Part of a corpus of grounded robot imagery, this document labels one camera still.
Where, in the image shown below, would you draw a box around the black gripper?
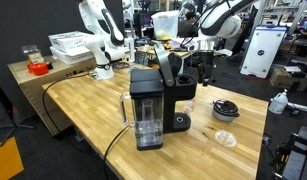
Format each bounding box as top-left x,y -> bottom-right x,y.
192,51 -> 214,86

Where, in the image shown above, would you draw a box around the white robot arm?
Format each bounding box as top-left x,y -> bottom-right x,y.
79,0 -> 125,80

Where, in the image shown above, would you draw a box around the black coffee maker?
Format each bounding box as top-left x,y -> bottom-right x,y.
130,45 -> 197,133

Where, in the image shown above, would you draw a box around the white coffee capsule on table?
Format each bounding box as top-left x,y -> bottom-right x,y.
183,106 -> 191,116

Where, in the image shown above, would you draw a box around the black lidded grey pot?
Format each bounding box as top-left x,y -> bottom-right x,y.
212,99 -> 240,122

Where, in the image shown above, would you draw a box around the clear storage bin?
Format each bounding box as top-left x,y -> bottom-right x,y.
151,10 -> 178,40

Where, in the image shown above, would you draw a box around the clear water tank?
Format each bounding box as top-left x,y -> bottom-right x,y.
120,92 -> 164,151

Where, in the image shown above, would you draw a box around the white plastic jug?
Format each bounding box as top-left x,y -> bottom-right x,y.
268,90 -> 288,114

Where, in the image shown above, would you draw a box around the cardboard box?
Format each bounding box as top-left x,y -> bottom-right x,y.
270,69 -> 307,91

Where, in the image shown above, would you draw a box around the black equipment rack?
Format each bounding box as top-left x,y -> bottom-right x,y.
270,126 -> 307,180

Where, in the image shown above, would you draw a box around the white stacked boxes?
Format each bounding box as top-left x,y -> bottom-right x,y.
48,31 -> 94,65

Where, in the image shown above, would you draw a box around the orange container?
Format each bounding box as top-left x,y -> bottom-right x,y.
27,63 -> 48,76

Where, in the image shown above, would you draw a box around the clear plastic jar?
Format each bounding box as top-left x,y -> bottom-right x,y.
21,45 -> 44,64

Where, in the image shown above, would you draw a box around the beige cabinet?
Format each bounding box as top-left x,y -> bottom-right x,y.
8,56 -> 96,136

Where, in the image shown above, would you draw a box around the black power cable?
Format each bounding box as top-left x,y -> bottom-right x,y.
42,70 -> 131,180

